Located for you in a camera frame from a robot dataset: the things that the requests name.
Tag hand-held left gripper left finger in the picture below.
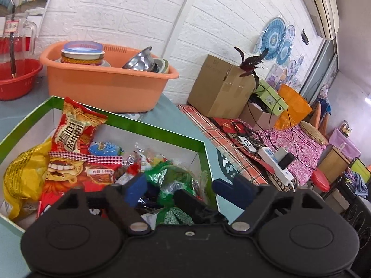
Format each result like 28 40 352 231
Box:
53 173 152 236

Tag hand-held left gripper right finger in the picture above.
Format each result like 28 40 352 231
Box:
173 176 323 233

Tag clear packet of yellow twists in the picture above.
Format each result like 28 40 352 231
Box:
132 143 170 170

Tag green white snack packet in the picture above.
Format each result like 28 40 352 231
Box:
143 161 211 226

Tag blue snack packet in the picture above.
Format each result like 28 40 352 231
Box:
88 141 124 157

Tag red cartoon face snack packet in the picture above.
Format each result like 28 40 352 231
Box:
37 151 124 219

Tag green cardboard box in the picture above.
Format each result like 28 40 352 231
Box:
0 95 218 234

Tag red gold snack packet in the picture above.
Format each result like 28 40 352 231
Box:
51 96 108 155

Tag yellow barcode snack packet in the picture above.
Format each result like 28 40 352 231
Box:
3 138 53 221

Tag white power strip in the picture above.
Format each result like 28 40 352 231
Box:
258 147 295 185

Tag red patterned bag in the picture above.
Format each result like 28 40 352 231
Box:
213 117 256 142

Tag black charger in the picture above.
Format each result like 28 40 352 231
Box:
278 153 297 169

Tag plaid cloth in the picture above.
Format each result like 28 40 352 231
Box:
178 104 268 186

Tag small cardboard box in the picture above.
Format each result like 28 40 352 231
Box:
239 101 280 131

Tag pink floral blanket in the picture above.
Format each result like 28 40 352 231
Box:
255 124 327 186

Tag red stool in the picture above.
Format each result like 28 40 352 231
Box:
311 168 331 192

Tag large cardboard box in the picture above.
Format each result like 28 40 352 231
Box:
188 54 257 119

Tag green shoe box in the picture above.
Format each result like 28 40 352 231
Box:
252 79 289 114

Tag woven round cushion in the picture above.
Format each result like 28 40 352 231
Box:
299 121 330 146

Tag orange bag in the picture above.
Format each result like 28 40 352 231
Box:
274 85 313 130

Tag orange plastic basin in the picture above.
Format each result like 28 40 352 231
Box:
40 41 179 114

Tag wooden box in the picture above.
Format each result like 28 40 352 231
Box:
317 146 351 176

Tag pale ceramic bowl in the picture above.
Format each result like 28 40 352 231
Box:
152 58 170 75

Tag steel bowl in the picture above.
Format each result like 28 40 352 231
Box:
122 46 154 72

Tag dark purple plant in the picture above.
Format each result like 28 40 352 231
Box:
234 47 269 89

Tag black speaker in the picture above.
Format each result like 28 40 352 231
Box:
342 195 371 238

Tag blue lidded bowl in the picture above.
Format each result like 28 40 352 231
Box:
60 41 106 66

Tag red plastic basin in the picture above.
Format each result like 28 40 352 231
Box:
0 59 44 101

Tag dark stick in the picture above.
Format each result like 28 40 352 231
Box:
10 33 17 79

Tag glass pitcher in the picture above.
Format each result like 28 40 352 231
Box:
0 14 38 62

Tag blue wall fans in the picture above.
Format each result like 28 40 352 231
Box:
253 17 296 66

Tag wall air conditioner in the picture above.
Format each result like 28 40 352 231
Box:
287 0 340 40

